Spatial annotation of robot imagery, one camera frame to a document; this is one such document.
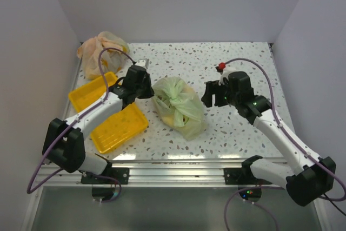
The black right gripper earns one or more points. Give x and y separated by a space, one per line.
213 87

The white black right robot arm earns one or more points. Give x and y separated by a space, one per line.
307 176

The green knotted plastic bag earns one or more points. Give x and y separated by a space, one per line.
179 107

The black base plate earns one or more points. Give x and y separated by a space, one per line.
235 176
121 175

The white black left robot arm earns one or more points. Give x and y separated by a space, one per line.
64 142

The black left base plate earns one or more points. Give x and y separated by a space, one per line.
121 175

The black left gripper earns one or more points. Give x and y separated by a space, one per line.
150 92

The yellow plastic tray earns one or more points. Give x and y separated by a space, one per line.
118 128

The orange plastic bag with fruit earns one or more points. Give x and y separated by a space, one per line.
111 60

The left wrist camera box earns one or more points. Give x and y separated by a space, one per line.
143 63

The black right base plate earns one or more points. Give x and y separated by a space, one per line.
235 176

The aluminium rail frame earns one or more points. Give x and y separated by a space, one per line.
175 184

